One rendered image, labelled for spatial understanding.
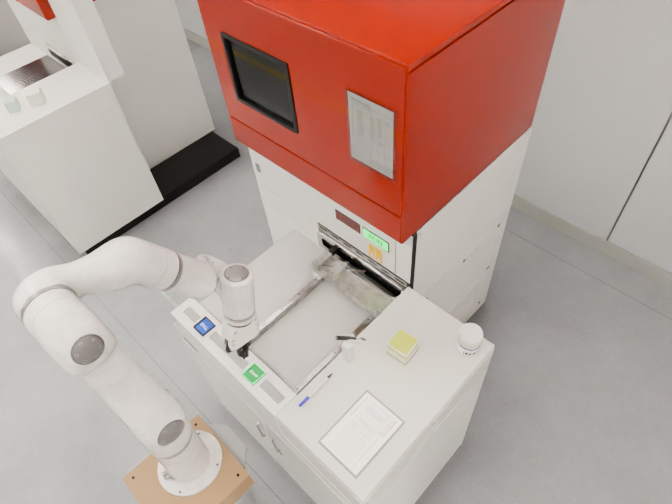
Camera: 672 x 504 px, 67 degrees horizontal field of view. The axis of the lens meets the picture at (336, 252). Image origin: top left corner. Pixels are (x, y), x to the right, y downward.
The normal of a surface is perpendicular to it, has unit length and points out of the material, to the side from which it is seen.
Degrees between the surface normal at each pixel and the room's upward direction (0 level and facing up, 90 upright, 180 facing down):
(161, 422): 61
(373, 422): 0
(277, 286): 0
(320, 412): 0
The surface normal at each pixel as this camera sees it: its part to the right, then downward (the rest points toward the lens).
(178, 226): -0.07, -0.63
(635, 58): -0.69, 0.59
